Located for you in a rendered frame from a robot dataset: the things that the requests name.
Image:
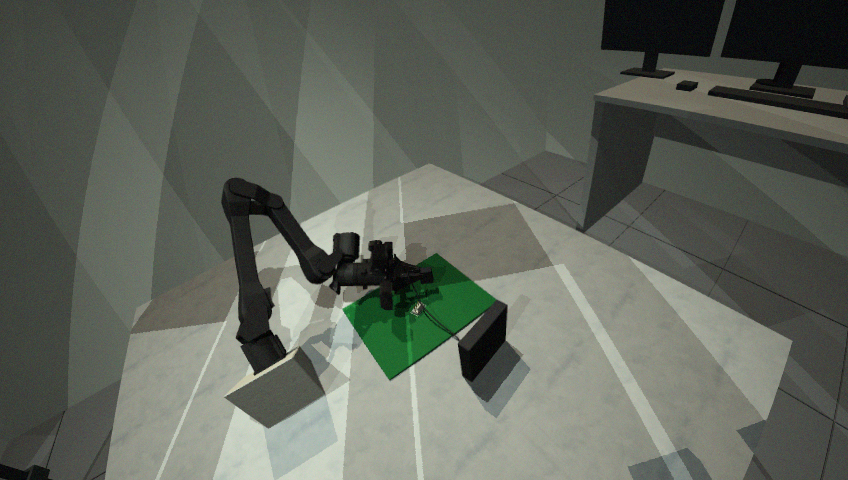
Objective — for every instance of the green circuit board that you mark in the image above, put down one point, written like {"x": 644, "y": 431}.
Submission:
{"x": 400, "y": 337}

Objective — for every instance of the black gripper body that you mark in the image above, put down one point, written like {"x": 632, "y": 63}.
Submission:
{"x": 386, "y": 286}

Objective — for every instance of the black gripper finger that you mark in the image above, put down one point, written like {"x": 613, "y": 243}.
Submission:
{"x": 403, "y": 267}
{"x": 401, "y": 280}

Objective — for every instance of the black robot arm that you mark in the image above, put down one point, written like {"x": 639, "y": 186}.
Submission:
{"x": 255, "y": 304}

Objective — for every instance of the black computer fan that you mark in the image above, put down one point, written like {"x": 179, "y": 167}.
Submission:
{"x": 483, "y": 340}

